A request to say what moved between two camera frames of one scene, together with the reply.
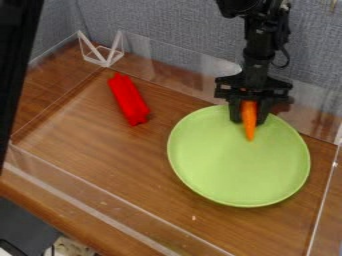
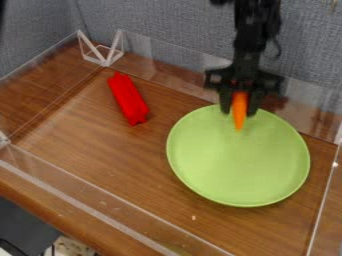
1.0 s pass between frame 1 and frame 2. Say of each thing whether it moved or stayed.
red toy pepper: stayed
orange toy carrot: moved
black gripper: moved
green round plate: stayed
